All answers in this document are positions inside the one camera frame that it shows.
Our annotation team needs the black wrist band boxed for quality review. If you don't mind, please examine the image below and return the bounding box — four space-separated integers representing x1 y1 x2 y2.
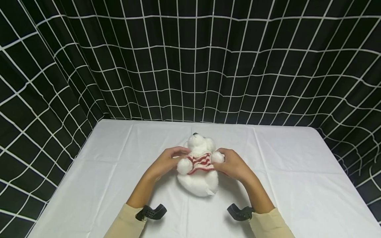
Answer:
227 204 255 221
135 204 167 221

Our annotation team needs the person's left hand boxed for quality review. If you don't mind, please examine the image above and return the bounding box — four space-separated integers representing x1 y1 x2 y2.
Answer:
146 146 191 181

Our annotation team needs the person's right hand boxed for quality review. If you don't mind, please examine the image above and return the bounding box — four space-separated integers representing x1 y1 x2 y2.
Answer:
213 148 256 183

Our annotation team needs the red striped knit sweater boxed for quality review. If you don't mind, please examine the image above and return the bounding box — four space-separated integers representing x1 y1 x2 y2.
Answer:
187 151 215 175

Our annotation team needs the person's right forearm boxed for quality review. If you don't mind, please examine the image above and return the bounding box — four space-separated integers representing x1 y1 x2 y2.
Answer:
241 175 296 238

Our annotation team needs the white plush bear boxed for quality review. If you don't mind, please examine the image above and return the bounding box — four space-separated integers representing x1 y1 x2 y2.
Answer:
176 133 225 198

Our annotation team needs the person's left forearm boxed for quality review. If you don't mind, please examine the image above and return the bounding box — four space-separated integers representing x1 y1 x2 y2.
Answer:
104 172 163 238

